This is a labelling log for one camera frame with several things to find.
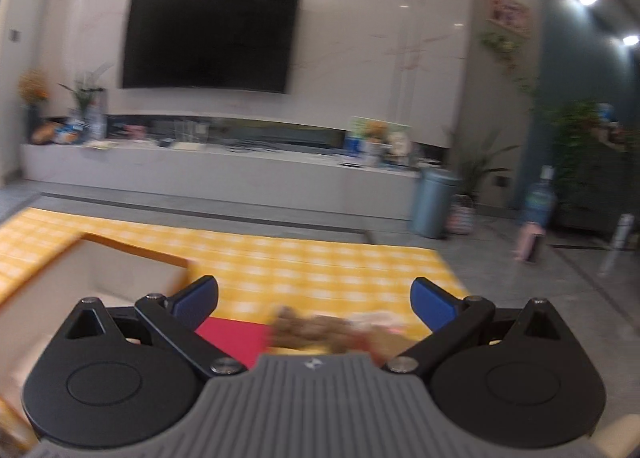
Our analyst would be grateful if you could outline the black wall television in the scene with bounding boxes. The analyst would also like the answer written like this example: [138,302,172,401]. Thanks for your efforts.
[120,0,303,94]

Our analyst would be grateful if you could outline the hanging green vine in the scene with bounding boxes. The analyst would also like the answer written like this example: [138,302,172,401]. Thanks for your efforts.
[479,30,540,110]

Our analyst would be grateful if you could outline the green picture board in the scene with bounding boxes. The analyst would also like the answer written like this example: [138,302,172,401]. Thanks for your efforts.
[345,115,412,141]

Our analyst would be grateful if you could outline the pink striped basket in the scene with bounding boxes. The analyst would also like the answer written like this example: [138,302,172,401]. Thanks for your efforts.
[447,195,476,235]

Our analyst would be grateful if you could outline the brown knitted toy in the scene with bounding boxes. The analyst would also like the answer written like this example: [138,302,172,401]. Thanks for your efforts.
[267,305,373,356]

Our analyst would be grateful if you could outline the blue water jug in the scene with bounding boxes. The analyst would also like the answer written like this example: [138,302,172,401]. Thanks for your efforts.
[520,165,559,230]

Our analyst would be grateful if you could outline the green plant in glass vase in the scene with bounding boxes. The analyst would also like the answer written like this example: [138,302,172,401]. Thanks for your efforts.
[58,64,110,140]

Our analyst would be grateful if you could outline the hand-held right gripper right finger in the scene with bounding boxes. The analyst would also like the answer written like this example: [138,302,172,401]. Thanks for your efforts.
[382,277,577,380]

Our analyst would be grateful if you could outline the orange cardboard box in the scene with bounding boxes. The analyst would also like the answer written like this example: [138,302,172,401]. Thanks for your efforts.
[0,232,193,458]

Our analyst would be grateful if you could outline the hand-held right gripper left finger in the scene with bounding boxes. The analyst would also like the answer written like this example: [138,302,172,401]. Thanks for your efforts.
[52,275,248,380]

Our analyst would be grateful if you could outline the orange flowers in vase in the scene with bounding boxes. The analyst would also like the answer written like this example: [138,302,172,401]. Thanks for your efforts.
[18,68,52,140]

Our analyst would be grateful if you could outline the snack packages on cabinet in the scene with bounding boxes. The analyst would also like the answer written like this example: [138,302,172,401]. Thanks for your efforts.
[31,119,82,145]

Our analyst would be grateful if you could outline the pink white knitted toy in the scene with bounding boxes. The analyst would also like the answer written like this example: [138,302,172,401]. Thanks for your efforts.
[350,312,403,335]

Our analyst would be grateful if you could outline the red cloth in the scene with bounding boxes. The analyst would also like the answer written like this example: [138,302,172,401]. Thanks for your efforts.
[195,317,273,370]

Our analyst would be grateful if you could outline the white television cabinet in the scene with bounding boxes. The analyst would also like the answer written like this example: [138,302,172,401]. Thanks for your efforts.
[20,113,451,222]

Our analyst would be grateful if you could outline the dark cabinet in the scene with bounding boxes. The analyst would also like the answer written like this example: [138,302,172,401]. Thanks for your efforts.
[554,135,640,240]

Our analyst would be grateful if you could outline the grey-blue trash can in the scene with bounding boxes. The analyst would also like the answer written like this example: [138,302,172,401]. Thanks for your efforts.
[410,167,462,240]

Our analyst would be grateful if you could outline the framed wall picture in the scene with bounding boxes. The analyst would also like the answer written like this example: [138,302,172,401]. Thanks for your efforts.
[487,0,532,38]

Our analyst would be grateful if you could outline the bushy green plant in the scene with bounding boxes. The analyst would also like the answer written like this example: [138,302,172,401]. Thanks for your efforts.
[549,98,607,209]

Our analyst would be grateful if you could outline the potted long-leaf plant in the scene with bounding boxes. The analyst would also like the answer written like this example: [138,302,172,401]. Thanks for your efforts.
[444,131,507,209]

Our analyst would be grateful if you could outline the yellow checked tablecloth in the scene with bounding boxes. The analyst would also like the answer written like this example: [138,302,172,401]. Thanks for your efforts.
[0,207,472,356]

